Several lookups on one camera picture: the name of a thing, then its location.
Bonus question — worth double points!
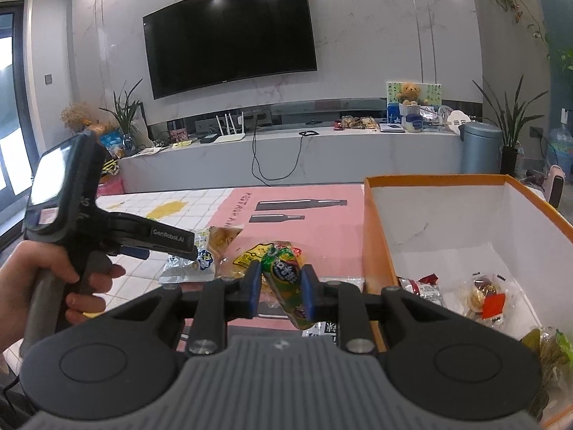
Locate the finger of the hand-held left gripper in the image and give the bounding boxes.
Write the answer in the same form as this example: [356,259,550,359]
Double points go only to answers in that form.
[117,242,150,259]

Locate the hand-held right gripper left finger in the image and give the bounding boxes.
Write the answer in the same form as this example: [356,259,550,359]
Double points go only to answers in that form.
[110,261,263,355]

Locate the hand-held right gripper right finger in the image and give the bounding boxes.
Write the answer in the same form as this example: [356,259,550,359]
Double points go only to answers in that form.
[299,264,448,353]

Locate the yellow snack packet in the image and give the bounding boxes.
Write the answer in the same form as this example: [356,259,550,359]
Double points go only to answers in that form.
[233,242,307,278]

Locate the green purple snack packet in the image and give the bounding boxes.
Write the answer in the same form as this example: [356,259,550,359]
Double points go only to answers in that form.
[261,242,316,330]

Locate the grey seed snack packet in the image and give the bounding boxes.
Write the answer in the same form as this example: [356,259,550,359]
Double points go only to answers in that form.
[159,228,216,284]

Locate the orange cardboard box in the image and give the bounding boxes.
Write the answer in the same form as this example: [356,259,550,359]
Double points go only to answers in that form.
[362,174,573,428]

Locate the brown pastry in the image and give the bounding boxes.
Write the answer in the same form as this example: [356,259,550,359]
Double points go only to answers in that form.
[461,271,509,323]

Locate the green brown clear snack packet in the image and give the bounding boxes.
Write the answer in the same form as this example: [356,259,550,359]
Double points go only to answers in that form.
[521,327,567,386]

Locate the pile of small snacks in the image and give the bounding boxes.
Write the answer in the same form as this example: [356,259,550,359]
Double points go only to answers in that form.
[333,115,379,130]

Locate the person's left hand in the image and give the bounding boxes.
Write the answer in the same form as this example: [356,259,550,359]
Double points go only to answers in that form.
[0,238,127,359]

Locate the pink storage box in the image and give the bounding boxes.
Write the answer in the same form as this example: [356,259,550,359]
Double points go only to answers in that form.
[96,175,124,197]

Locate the lemon print tablecloth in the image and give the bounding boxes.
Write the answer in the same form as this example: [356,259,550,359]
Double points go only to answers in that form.
[18,187,242,368]

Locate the blue snack bag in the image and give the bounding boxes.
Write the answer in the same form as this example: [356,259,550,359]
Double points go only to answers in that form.
[101,130,124,157]

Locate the dried flower bunch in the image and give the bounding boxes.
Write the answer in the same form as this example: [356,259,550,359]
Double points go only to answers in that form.
[60,101,92,133]

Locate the potted grass plant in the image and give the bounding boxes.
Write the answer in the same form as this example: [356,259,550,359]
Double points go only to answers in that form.
[99,78,144,153]

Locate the glass balcony door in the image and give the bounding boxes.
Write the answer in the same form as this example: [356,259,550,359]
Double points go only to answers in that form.
[0,0,34,252]

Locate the grey marble tv bench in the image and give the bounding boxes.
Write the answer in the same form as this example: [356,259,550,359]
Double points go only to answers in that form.
[117,99,484,193]

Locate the white router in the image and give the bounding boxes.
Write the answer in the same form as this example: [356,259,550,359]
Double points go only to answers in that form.
[214,114,246,143]

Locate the blue white tub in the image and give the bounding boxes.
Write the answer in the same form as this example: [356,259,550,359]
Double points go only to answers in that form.
[400,103,424,133]

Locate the black television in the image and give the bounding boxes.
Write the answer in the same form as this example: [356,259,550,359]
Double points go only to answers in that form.
[142,0,318,100]

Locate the brown teddy bear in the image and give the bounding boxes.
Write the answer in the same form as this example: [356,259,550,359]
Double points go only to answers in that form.
[396,81,422,105]

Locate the grey trash can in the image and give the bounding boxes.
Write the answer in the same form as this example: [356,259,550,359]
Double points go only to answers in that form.
[460,121,503,175]

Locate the white round plug board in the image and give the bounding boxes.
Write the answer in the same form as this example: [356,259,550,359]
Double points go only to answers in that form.
[445,110,471,135]

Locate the green picture board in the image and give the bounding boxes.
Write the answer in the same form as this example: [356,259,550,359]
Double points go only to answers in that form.
[386,81,443,119]

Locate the tall potted leaf plant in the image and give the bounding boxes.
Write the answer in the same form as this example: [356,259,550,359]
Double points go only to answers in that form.
[472,74,549,175]

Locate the pink space heater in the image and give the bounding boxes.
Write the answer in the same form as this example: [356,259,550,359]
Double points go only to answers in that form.
[544,165,565,209]

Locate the blue water jug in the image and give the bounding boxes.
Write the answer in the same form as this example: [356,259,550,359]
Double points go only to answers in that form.
[548,107,573,175]

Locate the black cable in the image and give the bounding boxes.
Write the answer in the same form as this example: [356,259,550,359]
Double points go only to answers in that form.
[251,128,318,182]

